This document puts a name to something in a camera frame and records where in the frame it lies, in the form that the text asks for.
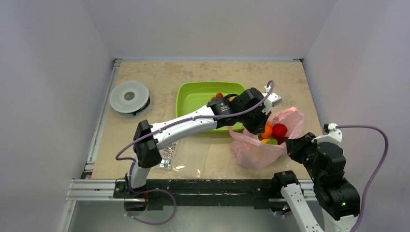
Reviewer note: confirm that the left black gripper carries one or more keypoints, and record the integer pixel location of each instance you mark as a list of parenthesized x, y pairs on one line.
[(259, 128)]

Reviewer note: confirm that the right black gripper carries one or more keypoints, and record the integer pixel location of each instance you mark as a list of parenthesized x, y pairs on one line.
[(295, 147)]

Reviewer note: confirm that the pink plastic bag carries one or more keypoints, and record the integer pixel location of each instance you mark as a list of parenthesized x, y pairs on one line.
[(249, 152)]

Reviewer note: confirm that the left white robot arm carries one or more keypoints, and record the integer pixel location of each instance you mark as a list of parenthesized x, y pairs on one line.
[(149, 139)]

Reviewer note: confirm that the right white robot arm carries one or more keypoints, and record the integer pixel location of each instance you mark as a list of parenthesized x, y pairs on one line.
[(324, 162)]

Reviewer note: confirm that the orange fake fruit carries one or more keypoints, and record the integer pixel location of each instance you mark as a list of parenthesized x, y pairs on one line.
[(267, 131)]

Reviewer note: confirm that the red fake apple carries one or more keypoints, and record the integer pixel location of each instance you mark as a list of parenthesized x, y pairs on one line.
[(279, 130)]

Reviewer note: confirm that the green fake fruit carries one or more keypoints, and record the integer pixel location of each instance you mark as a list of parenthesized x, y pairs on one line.
[(270, 141)]

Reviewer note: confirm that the red fake cherry bunch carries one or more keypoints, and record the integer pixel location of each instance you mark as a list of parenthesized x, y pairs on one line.
[(218, 96)]

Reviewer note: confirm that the green plastic tray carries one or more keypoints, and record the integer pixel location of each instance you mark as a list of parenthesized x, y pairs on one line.
[(193, 95)]

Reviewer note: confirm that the clear screw organizer box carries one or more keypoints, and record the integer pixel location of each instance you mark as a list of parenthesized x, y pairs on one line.
[(186, 157)]

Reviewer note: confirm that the grey filament spool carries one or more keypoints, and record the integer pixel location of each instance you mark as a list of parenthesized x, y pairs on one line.
[(130, 99)]

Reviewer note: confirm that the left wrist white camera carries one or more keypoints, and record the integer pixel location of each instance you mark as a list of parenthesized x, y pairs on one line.
[(271, 100)]

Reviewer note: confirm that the wrist white camera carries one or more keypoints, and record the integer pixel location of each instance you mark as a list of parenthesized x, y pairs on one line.
[(331, 134), (271, 100)]

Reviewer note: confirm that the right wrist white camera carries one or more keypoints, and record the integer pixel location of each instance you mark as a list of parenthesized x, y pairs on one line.
[(331, 134)]

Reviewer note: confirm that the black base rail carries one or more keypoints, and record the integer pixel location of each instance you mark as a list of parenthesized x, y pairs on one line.
[(157, 193)]

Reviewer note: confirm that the aluminium frame rail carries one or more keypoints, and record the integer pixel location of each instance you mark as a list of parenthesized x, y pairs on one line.
[(85, 188)]

